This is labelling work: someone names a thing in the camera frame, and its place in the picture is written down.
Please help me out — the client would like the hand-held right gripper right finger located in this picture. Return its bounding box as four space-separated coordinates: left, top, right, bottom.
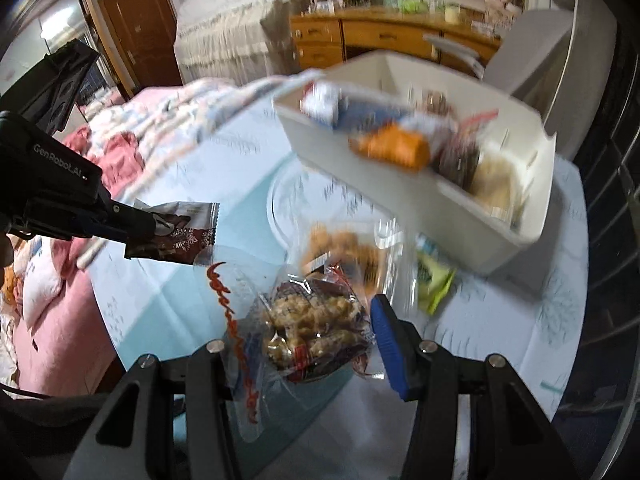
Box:
370 294 568 480

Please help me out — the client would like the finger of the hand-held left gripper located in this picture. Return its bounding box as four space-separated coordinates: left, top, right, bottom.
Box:
122 241 153 261
102 199 157 243

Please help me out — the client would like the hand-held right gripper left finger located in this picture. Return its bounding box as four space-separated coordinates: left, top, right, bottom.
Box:
75 341 238 480

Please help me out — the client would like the brown chocolate packet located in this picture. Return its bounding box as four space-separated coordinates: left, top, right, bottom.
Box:
132 199 221 266

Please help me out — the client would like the peanut candy packet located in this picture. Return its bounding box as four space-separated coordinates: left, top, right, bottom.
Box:
206 260 378 443
432 130 483 191

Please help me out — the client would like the white plastic bin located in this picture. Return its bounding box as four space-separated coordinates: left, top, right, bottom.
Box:
272 50 558 276

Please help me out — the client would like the yellow rice puff packet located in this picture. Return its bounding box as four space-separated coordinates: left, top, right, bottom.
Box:
470 152 521 216

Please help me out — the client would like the orange snack packet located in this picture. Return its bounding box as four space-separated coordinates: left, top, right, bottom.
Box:
347 122 432 171

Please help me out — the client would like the long biscuit packet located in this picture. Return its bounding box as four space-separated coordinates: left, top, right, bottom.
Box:
300 82 406 133

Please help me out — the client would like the teal striped placemat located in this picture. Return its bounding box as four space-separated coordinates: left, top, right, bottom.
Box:
115 170 381 480

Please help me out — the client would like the pink fleece blanket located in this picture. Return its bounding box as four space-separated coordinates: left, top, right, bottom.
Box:
60 125 146 196

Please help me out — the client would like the green snack packet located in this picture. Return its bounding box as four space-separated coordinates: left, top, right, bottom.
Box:
412 235 457 316

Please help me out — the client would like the printed white pillow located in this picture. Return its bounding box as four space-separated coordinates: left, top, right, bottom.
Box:
0 245 68 341

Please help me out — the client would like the clear beige snack packet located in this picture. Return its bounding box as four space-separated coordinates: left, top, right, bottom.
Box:
295 217 406 306

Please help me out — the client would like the floral fleece blanket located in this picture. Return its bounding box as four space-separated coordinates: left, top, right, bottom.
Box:
60 72 326 268

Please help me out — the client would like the pastel blanket on bed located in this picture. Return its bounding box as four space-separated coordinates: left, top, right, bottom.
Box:
10 240 126 401

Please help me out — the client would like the brown wooden door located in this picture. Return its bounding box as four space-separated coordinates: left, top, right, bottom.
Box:
97 0 183 98

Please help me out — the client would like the dark clothing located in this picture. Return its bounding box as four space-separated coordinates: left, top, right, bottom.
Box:
0 385 131 480

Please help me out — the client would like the bed with lace cover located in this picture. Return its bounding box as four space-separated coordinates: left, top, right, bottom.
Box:
172 0 301 88

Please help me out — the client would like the metal window grille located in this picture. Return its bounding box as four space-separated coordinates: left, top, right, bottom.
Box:
575 0 640 411

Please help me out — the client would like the wooden desk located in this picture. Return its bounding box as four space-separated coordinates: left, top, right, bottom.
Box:
290 2 503 76

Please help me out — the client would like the grey office chair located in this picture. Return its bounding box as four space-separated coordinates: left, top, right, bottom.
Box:
422 0 581 136

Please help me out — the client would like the row of green packs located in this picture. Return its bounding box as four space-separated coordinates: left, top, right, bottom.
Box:
385 0 441 16

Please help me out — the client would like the black cable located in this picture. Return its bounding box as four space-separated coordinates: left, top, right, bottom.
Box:
0 380 61 401

